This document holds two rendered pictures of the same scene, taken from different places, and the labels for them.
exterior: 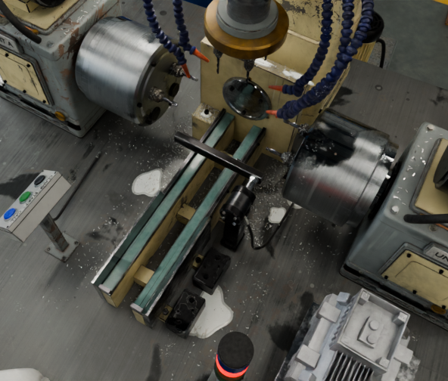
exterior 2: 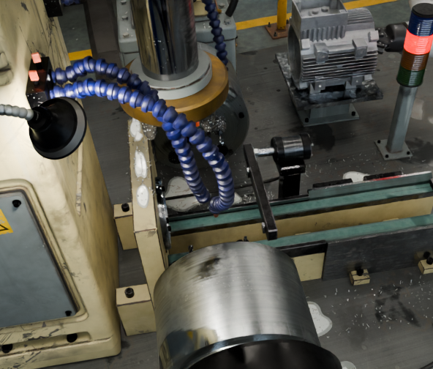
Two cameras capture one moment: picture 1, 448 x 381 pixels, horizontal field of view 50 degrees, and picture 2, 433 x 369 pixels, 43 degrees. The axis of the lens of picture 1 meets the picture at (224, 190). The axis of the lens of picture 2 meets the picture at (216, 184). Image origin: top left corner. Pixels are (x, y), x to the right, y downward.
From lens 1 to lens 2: 132 cm
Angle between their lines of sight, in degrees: 63
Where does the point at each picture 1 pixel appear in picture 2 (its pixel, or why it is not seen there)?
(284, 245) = not seen: hidden behind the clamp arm
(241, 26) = (202, 55)
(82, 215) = (408, 348)
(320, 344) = (344, 45)
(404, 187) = (201, 26)
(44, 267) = not seen: outside the picture
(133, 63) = (262, 258)
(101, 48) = (276, 312)
